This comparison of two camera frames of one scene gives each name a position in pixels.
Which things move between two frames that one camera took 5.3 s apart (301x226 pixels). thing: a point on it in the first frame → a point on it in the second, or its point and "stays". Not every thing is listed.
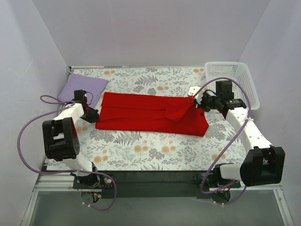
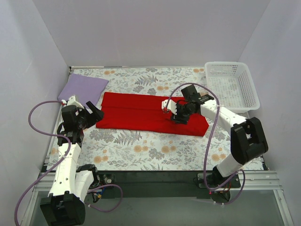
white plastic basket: [238, 72] stays
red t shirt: [170, 114] stays
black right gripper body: [200, 103] → [179, 117]
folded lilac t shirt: [94, 87] stays
